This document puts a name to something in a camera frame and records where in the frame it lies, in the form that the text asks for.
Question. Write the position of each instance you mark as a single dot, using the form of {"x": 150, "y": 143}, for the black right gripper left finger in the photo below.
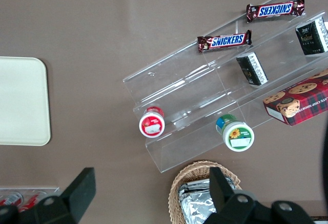
{"x": 77, "y": 193}

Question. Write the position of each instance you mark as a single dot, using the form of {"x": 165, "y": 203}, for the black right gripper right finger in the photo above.
{"x": 225, "y": 198}

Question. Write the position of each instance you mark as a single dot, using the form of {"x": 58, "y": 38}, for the tan wicker basket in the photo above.
{"x": 176, "y": 195}

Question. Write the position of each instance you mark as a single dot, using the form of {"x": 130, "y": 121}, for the cream plastic tray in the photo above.
{"x": 23, "y": 101}

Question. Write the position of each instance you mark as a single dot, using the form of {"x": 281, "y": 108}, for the silver foil packet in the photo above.
{"x": 197, "y": 208}
{"x": 197, "y": 183}

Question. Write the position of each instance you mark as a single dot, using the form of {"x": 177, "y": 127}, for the red soda can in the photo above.
{"x": 30, "y": 201}
{"x": 10, "y": 199}

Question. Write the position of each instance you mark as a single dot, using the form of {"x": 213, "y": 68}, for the clear acrylic can holder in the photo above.
{"x": 28, "y": 190}

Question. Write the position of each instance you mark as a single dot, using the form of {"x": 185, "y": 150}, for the green sunflower lid jar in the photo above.
{"x": 237, "y": 135}

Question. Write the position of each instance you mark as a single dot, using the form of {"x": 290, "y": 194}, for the red lid jar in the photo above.
{"x": 152, "y": 125}

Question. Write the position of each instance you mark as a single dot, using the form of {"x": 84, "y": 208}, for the clear acrylic stepped shelf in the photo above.
{"x": 187, "y": 88}

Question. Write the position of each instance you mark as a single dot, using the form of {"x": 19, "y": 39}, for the red tartan cookie box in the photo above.
{"x": 299, "y": 101}

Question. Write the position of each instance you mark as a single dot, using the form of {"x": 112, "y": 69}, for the dark green tea box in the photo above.
{"x": 311, "y": 38}
{"x": 252, "y": 69}

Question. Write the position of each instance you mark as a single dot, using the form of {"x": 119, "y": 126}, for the Snickers chocolate bar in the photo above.
{"x": 226, "y": 40}
{"x": 275, "y": 10}

